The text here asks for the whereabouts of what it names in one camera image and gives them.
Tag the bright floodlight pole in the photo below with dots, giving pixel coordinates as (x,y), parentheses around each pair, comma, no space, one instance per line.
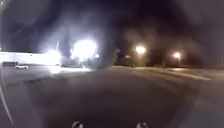
(83,50)

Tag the robot's own part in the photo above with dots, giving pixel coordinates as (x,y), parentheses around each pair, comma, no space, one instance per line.
(142,125)
(77,125)

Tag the dark tree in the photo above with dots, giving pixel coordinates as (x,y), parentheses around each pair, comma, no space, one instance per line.
(105,50)

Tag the long white building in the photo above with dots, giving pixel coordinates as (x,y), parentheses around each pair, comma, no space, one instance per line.
(26,58)

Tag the street lamp pole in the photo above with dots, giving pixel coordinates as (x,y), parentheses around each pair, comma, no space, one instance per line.
(140,50)
(177,55)

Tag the white car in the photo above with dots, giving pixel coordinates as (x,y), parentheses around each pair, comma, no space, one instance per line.
(21,66)

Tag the dark asphalt road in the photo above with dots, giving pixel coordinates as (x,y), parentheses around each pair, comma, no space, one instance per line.
(113,96)

